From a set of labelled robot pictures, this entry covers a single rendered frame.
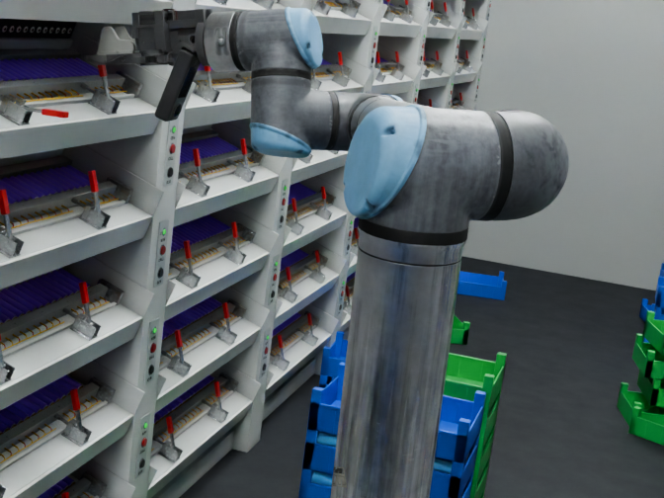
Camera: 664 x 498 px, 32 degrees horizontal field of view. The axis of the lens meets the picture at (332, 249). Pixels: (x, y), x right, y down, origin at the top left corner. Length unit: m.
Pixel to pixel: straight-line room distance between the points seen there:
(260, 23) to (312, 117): 0.16
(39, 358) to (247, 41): 0.58
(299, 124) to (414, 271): 0.58
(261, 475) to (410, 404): 1.58
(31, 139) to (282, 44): 0.39
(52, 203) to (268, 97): 0.40
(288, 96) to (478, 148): 0.59
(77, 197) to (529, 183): 0.95
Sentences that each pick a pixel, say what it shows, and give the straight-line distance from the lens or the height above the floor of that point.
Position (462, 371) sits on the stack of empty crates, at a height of 0.34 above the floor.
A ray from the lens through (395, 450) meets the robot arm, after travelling 1.24.
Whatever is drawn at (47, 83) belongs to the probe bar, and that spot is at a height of 0.93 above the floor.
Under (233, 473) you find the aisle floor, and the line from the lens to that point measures 2.78.
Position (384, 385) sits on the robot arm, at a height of 0.72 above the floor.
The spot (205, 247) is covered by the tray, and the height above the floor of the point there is 0.56.
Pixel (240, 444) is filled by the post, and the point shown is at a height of 0.02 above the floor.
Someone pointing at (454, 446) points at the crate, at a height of 0.35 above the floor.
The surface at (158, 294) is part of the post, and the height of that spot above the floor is 0.54.
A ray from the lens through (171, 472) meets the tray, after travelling 2.44.
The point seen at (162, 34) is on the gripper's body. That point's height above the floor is 1.03.
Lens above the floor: 1.10
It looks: 12 degrees down
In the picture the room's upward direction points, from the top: 7 degrees clockwise
